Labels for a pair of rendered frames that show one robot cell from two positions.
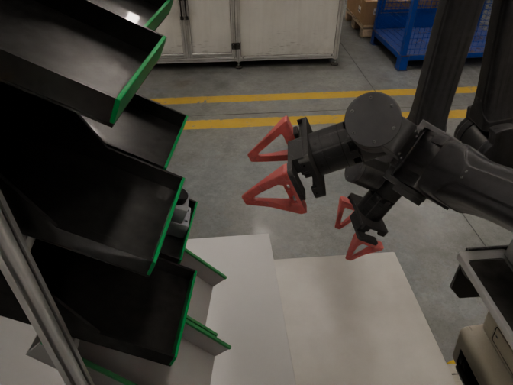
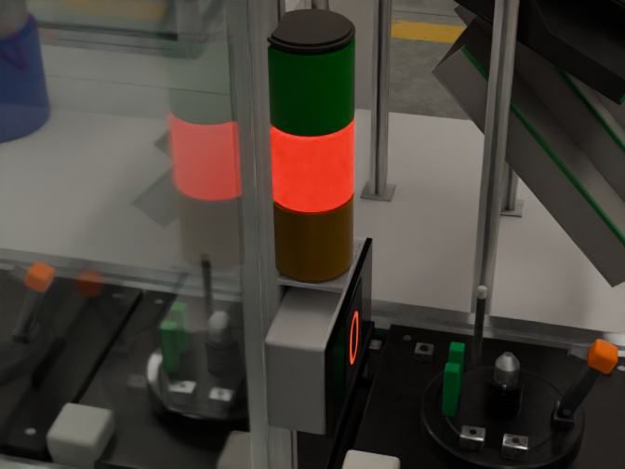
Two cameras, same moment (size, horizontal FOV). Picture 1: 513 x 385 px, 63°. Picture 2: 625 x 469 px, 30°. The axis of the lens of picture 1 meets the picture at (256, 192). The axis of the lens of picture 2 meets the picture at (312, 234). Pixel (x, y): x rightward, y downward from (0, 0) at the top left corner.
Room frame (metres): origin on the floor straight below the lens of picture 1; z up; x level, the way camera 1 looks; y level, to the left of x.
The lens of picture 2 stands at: (-0.70, 0.04, 1.68)
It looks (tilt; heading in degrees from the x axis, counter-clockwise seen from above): 34 degrees down; 20
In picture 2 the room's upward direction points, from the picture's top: 1 degrees counter-clockwise
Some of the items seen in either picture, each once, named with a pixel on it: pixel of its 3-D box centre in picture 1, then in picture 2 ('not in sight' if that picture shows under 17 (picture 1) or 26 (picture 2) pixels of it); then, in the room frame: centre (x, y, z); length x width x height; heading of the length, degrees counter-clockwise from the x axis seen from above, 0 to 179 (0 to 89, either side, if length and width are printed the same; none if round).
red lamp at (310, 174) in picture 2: not in sight; (311, 154); (-0.15, 0.25, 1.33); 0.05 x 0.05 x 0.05
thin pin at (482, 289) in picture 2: not in sight; (479, 326); (0.10, 0.18, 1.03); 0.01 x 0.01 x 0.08
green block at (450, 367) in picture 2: not in sight; (450, 389); (0.03, 0.19, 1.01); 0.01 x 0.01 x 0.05; 6
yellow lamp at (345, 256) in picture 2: not in sight; (312, 225); (-0.15, 0.25, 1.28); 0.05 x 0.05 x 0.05
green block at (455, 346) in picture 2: not in sight; (455, 368); (0.06, 0.19, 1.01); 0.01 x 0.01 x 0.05; 6
